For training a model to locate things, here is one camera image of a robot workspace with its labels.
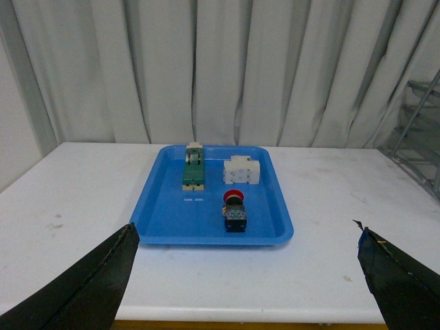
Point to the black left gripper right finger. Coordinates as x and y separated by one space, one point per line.
406 291

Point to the white curtain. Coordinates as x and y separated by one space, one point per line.
268 73

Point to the white circuit breaker block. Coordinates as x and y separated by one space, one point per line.
241 169

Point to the green knife switch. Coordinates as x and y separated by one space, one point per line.
194 169

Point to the blue plastic tray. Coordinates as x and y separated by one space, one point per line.
166 214

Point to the grey wire mesh rack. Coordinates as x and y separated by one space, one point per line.
414 144

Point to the red emergency stop button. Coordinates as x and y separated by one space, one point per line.
233 211

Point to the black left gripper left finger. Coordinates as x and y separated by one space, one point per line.
87 295

